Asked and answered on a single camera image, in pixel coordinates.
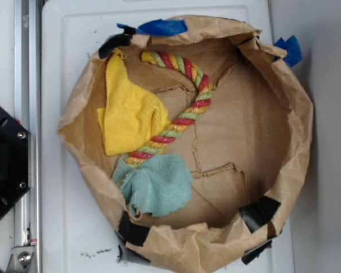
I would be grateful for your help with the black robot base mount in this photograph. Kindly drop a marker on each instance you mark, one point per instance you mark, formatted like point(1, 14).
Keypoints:
point(14, 158)

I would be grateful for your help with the blue tape right piece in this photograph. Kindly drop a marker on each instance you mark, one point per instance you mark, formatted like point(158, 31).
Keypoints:
point(294, 53)

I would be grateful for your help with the teal microfiber cloth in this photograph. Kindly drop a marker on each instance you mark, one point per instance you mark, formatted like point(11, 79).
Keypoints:
point(159, 186)

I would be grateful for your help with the black tape top left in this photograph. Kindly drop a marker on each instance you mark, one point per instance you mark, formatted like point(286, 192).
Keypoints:
point(118, 40)

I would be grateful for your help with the yellow microfiber cloth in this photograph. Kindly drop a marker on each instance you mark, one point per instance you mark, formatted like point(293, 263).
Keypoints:
point(132, 115)

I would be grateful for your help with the black tape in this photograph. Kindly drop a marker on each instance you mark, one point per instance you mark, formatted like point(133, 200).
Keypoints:
point(250, 255)
point(118, 40)
point(259, 213)
point(131, 232)

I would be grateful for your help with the blue tape top piece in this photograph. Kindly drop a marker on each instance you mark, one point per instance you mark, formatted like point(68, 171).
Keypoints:
point(159, 27)

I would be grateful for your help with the white plastic tray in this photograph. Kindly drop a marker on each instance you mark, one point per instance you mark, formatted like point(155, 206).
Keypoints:
point(77, 237)

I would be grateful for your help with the black tape bottom left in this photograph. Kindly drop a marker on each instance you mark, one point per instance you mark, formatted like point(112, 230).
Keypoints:
point(131, 232)

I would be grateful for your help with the black tape inner right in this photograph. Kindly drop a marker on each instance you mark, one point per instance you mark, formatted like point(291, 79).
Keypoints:
point(259, 213)

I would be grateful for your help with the blue tape piece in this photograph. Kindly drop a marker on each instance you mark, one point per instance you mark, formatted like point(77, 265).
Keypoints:
point(159, 27)
point(294, 53)

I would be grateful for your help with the aluminum extrusion rail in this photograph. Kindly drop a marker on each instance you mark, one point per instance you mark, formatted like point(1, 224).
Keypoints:
point(27, 108)

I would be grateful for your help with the brown paper bag bin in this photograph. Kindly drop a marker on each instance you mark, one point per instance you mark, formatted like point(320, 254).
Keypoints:
point(253, 141)

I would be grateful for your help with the black tape bottom right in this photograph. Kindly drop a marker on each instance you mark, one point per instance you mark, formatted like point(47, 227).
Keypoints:
point(250, 255)

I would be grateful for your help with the metal corner bracket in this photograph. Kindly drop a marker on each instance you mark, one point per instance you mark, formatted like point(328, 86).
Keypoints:
point(21, 259)

